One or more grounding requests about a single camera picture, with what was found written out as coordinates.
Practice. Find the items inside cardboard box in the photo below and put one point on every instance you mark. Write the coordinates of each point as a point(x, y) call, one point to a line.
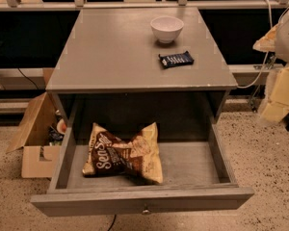
point(57, 130)

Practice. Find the cardboard box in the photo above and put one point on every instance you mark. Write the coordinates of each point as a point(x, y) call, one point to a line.
point(39, 158)

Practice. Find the white bowl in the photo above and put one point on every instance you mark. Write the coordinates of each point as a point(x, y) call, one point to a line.
point(166, 28)

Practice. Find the dark blue candy bar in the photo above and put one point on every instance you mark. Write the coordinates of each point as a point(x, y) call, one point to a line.
point(175, 60)

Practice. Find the yellow foam block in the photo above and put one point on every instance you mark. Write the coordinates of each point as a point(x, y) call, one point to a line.
point(275, 107)

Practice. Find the grey wooden cabinet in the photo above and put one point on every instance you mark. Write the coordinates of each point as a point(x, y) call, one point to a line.
point(112, 70)

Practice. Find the brown chip bag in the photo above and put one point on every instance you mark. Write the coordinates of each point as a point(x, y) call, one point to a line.
point(110, 155)

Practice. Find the grey open drawer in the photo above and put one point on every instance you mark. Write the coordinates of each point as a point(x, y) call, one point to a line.
point(196, 177)

